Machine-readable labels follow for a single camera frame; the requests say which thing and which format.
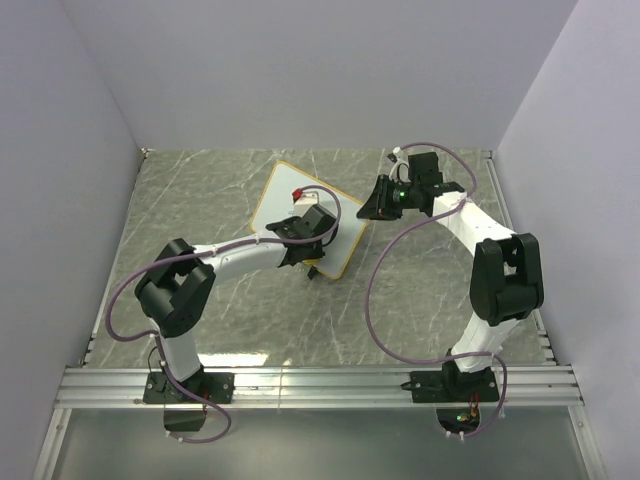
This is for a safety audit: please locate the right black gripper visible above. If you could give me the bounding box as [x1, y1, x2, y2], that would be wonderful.
[357, 174, 420, 222]

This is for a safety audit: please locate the yellow framed whiteboard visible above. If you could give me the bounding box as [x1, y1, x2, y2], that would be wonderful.
[249, 160, 370, 281]

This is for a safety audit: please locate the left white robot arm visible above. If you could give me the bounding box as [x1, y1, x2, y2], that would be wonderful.
[134, 207, 338, 402]

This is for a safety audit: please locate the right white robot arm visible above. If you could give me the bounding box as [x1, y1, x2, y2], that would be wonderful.
[357, 174, 544, 400]

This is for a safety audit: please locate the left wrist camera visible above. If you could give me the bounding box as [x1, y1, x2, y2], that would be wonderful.
[292, 189, 335, 237]

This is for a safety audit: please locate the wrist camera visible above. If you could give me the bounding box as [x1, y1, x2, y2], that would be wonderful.
[292, 189, 335, 237]
[388, 147, 443, 186]

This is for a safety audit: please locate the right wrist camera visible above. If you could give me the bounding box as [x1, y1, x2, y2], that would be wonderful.
[388, 147, 443, 186]

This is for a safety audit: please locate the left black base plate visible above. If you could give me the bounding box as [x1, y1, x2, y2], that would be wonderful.
[142, 371, 235, 404]

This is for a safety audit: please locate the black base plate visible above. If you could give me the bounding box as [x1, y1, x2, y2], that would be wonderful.
[400, 368, 500, 403]
[142, 371, 235, 404]

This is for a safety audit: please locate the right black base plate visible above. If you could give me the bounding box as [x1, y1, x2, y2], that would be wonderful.
[400, 368, 500, 403]

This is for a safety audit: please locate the aluminium mounting rail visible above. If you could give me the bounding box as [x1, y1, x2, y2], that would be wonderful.
[54, 365, 584, 410]

